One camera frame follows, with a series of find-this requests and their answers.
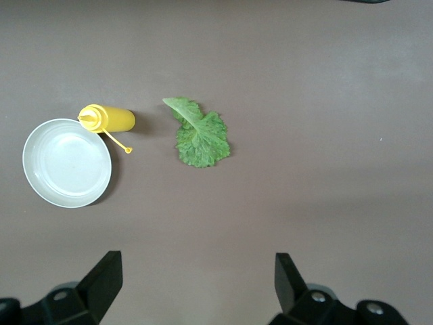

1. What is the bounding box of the green lettuce leaf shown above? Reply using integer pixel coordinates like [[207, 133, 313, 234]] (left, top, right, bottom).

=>
[[162, 96, 232, 169]]

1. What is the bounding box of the yellow squeeze bottle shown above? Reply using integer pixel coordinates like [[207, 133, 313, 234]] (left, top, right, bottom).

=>
[[77, 104, 136, 155]]

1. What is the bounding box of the beige round plate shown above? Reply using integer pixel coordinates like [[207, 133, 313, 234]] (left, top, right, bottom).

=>
[[22, 118, 113, 209]]

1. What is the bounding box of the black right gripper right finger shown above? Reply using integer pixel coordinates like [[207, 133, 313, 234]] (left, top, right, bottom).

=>
[[269, 252, 412, 325]]

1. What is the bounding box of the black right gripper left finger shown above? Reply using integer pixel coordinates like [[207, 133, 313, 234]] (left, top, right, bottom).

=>
[[0, 250, 122, 325]]

